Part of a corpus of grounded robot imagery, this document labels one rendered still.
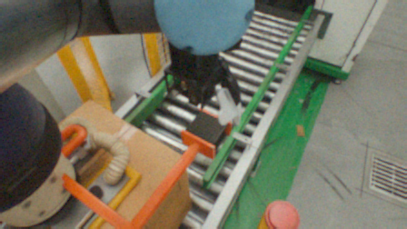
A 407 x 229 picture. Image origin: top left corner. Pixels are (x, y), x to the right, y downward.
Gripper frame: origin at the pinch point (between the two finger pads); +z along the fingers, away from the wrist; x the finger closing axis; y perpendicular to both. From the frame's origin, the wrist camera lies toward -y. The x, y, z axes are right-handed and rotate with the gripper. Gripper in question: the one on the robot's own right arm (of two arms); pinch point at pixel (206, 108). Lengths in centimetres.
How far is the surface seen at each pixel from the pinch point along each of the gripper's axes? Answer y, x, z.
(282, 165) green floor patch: -70, 19, 117
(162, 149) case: 3.6, -12.5, 21.8
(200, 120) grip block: -0.7, -2.1, 6.2
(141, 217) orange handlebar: 23.0, 0.3, 7.7
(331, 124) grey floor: -123, 39, 117
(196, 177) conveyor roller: -10, -11, 62
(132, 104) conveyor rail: -24, -60, 57
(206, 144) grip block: 4.1, 2.6, 6.3
